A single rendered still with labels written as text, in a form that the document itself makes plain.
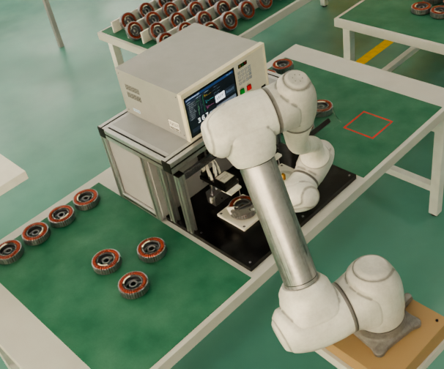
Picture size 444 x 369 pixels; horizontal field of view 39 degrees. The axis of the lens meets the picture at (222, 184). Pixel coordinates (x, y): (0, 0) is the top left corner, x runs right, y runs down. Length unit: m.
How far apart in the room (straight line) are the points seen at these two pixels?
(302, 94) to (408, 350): 0.84
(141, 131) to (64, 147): 2.19
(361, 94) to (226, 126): 1.63
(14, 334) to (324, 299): 1.14
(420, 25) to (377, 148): 1.14
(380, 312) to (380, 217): 1.73
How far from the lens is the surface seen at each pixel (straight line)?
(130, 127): 2.51
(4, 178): 2.30
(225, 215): 2.49
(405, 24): 3.79
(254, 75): 2.48
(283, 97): 1.65
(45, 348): 2.31
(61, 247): 2.63
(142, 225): 2.59
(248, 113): 1.62
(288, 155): 2.76
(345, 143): 2.84
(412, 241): 3.44
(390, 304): 1.87
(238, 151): 1.63
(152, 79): 2.36
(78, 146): 4.58
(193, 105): 2.28
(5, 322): 2.46
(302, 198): 2.11
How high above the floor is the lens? 2.44
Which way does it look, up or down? 39 degrees down
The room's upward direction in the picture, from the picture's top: 11 degrees counter-clockwise
